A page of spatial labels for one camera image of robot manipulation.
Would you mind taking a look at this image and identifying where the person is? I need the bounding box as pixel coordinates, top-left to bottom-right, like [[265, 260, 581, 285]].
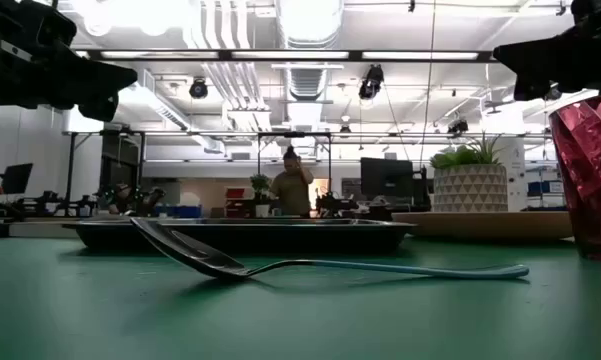
[[268, 145, 315, 218]]

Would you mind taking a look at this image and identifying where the light wooden plate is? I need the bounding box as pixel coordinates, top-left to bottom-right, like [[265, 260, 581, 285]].
[[391, 210, 574, 244]]

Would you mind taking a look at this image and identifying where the green potted plant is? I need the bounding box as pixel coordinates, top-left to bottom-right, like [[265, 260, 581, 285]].
[[428, 133, 504, 170]]

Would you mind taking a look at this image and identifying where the dark rectangular metal tray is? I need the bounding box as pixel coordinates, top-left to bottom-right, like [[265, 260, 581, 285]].
[[62, 217, 416, 254]]

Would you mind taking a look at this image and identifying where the blue storage bin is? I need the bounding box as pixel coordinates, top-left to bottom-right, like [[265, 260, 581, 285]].
[[153, 203, 203, 219]]

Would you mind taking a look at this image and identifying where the white patterned plant pot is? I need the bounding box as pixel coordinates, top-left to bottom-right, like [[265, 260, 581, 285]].
[[431, 163, 509, 214]]

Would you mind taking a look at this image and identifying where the black ceiling spotlight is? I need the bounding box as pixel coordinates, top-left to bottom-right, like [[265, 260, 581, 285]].
[[357, 64, 385, 101], [188, 76, 210, 100]]

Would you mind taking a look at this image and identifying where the black computer monitor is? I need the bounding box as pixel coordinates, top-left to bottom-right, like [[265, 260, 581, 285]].
[[0, 162, 34, 196], [359, 157, 415, 199]]

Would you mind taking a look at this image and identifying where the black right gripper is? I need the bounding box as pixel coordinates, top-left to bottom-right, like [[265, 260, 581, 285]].
[[493, 0, 601, 102]]

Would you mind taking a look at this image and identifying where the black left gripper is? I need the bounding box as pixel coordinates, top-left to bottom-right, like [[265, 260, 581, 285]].
[[0, 0, 139, 123]]

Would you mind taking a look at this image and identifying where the red faceted plastic cup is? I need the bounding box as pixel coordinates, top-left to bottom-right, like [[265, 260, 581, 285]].
[[548, 92, 601, 263]]

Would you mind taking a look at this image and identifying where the small green plant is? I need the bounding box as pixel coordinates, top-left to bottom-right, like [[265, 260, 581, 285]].
[[249, 173, 273, 206]]

